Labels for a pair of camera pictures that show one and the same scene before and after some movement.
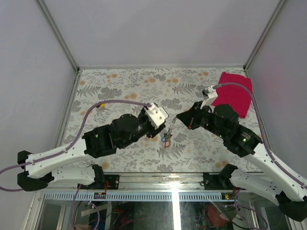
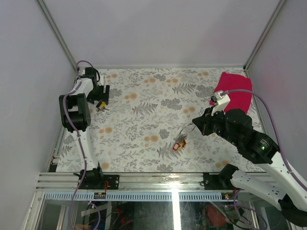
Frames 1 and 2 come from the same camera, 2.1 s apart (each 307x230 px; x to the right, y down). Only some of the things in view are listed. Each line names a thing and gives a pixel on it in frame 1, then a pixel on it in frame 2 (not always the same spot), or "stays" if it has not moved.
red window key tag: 167,143 → 176,146
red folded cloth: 234,95 stays
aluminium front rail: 181,187 stays
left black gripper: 154,132 → 101,97
